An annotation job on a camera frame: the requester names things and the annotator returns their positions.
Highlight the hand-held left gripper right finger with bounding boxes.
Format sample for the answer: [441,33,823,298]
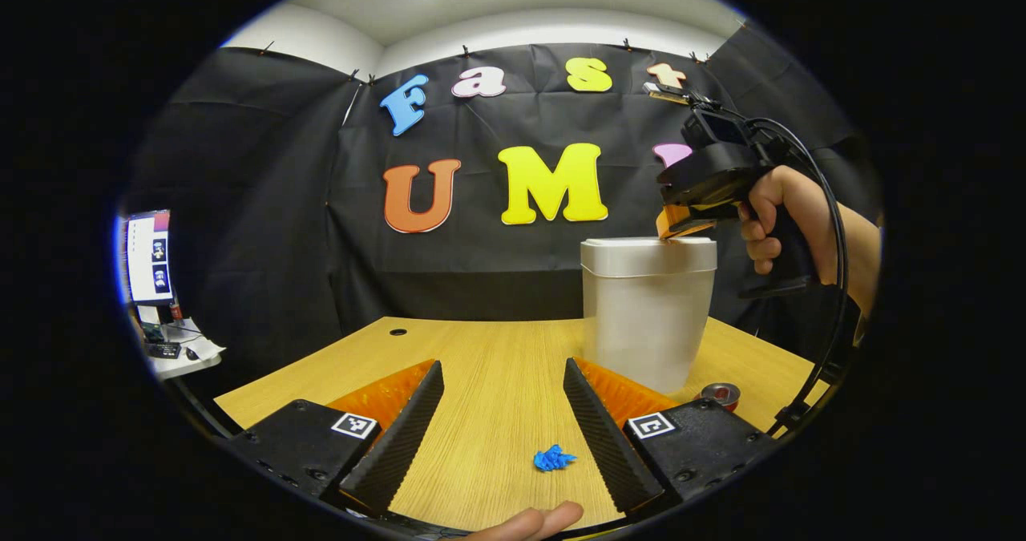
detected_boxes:
[563,357,778,518]

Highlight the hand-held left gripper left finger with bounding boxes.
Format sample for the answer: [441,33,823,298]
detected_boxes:
[228,359,446,518]

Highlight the blue paper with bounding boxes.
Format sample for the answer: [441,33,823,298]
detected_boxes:
[533,445,578,473]

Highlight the white desktop garbage bin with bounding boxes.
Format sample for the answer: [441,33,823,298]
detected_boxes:
[580,236,718,395]

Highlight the red pop can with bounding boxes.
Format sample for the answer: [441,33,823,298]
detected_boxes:
[693,382,741,412]

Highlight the wooden desktop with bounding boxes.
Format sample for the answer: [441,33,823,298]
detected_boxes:
[212,315,830,534]

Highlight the white side desk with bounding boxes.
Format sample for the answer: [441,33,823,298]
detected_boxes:
[136,309,225,380]

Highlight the black backdrop cloth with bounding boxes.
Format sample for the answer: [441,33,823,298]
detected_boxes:
[120,24,883,382]

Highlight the computer monitor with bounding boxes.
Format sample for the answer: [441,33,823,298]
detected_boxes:
[124,210,173,305]

